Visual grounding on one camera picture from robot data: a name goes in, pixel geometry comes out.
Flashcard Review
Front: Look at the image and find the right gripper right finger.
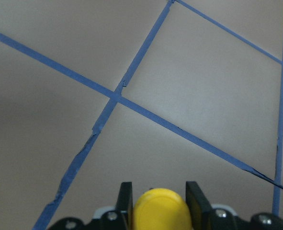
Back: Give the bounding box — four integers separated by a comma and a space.
185, 181, 212, 230

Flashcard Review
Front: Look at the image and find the yellow push button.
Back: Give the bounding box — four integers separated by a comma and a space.
132, 188, 192, 230

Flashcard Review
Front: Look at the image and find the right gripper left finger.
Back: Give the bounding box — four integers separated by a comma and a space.
116, 182, 133, 230

